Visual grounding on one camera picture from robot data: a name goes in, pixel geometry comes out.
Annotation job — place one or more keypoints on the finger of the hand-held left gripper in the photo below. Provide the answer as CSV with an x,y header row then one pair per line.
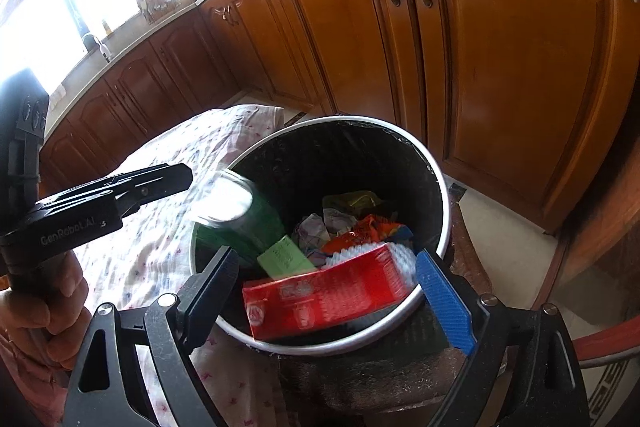
x,y
131,177
165,182

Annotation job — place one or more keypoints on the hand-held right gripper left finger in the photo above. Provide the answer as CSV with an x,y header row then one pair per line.
x,y
215,287

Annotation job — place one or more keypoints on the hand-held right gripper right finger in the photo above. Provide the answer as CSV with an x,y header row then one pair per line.
x,y
442,302

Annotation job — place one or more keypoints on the crushed green drink can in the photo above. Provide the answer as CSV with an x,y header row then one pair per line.
x,y
250,222

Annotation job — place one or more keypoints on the green drink carton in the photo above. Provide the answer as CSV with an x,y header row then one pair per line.
x,y
285,257

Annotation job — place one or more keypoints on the orange white snack bag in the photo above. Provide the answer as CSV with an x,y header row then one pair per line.
x,y
372,227

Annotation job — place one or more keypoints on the red and white box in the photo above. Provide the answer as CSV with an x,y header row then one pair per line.
x,y
325,297

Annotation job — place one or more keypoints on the blue white wrapper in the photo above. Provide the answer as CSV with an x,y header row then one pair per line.
x,y
315,232

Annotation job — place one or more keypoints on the yellow plastic wrapper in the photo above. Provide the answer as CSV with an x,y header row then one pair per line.
x,y
355,202

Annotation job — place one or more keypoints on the white bin with black liner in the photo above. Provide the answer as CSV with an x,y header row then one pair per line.
x,y
310,157

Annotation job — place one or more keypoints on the person's left hand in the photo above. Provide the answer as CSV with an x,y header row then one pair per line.
x,y
45,322

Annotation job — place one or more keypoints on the white floral tablecloth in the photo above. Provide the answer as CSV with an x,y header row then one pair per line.
x,y
165,147

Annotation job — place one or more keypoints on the white soap bottle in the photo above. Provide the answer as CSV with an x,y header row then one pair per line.
x,y
105,53

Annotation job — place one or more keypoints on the metal faucet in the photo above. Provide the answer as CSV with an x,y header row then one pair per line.
x,y
91,41

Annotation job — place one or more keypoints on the red curved object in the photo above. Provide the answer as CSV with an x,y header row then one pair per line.
x,y
610,339

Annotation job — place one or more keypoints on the brown wooden kitchen cabinets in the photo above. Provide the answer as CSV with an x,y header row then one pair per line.
x,y
500,57

